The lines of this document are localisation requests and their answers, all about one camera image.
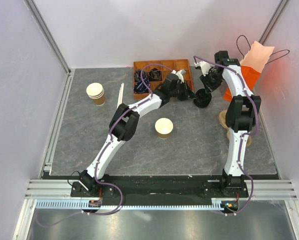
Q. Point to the white cable duct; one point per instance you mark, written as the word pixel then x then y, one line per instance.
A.
pixel 78 204

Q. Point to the dark patterned rolled tie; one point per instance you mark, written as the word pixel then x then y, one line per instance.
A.
pixel 139 75

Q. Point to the black cup lid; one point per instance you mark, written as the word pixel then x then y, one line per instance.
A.
pixel 202 94

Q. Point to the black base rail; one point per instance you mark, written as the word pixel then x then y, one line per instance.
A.
pixel 160 190

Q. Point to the stack of black lids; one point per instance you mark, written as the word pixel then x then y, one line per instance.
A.
pixel 202 102

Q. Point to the blue striped rolled tie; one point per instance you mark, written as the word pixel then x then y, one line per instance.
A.
pixel 140 87

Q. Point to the wooden compartment tray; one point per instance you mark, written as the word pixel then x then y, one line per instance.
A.
pixel 166 67

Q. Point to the black brown rolled tie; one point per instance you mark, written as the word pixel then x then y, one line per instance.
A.
pixel 155 75

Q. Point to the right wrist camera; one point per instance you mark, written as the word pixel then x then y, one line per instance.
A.
pixel 203 66

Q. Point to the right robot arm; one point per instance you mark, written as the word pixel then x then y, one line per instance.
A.
pixel 241 116

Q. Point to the white wrapped straw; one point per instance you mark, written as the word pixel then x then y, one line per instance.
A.
pixel 120 95

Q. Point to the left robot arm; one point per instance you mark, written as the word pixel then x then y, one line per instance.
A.
pixel 123 126

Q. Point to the single brown paper cup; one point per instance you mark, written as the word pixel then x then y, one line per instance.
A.
pixel 164 127

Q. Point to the cardboard cup carrier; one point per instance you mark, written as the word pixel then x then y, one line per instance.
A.
pixel 222 120

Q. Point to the stack of paper cups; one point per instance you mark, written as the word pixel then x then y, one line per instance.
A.
pixel 95 91

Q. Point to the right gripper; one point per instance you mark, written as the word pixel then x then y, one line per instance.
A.
pixel 210 86

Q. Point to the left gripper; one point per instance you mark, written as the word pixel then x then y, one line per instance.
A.
pixel 187 93

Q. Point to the orange paper bag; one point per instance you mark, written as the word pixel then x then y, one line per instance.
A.
pixel 255 60

